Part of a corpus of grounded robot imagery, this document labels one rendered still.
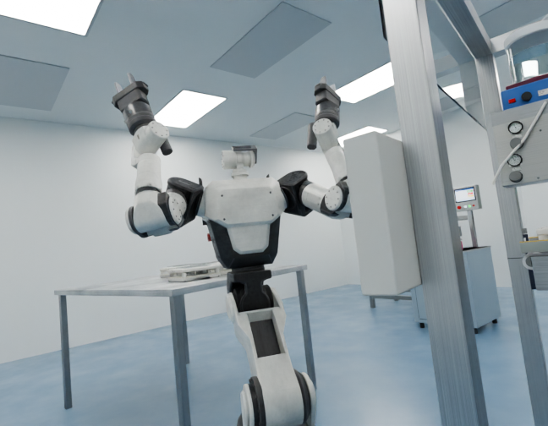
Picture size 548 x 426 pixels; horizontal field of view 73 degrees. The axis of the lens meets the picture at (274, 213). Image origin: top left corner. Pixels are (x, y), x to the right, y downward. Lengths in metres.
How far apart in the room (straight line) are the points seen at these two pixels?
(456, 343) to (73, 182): 5.23
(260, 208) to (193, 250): 4.79
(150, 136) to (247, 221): 0.40
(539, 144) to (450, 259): 0.71
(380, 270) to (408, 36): 0.42
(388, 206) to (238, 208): 0.70
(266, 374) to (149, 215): 0.54
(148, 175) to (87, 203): 4.50
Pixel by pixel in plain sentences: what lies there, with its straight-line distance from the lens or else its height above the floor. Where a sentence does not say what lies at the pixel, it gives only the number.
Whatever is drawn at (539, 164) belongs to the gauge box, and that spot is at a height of 1.14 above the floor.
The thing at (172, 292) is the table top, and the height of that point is 0.83.
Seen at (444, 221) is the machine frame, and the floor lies 1.00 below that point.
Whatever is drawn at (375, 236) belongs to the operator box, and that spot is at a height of 0.99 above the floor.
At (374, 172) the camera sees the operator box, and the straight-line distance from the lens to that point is 0.61.
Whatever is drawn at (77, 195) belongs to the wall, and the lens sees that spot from 5.54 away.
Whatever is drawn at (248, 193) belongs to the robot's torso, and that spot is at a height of 1.18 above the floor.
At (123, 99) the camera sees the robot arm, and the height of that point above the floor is 1.50.
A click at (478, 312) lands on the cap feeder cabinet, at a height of 0.19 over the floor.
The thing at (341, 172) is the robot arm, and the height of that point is 1.20.
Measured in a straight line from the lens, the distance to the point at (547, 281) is 1.36.
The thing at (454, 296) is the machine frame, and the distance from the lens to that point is 0.69.
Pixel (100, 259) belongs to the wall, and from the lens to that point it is 5.51.
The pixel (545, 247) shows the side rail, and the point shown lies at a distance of 1.35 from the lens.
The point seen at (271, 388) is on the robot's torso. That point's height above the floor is 0.62.
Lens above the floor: 0.99
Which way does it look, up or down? 5 degrees up
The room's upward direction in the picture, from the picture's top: 6 degrees counter-clockwise
